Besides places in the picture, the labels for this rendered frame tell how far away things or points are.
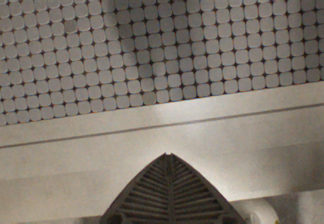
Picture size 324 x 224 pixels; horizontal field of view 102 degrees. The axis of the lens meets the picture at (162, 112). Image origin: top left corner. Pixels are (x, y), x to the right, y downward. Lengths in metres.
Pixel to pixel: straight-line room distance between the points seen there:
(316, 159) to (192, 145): 0.31
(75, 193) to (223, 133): 0.39
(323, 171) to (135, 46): 0.54
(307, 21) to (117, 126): 0.46
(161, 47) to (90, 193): 0.40
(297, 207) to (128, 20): 1.92
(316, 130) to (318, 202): 1.61
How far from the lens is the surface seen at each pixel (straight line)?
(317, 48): 0.45
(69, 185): 0.46
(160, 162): 0.16
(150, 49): 0.33
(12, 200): 0.58
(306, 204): 1.96
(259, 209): 1.22
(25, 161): 0.47
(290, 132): 0.41
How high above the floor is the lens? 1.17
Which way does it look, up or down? 86 degrees down
